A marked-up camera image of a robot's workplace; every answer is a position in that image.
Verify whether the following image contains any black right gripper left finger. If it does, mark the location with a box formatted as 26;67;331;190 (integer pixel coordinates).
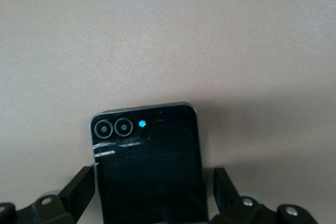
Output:
0;165;98;224

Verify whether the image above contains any dark square flip phone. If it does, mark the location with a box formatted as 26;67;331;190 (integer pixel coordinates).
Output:
90;101;210;224

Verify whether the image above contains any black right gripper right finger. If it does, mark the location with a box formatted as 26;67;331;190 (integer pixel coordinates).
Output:
209;166;320;224

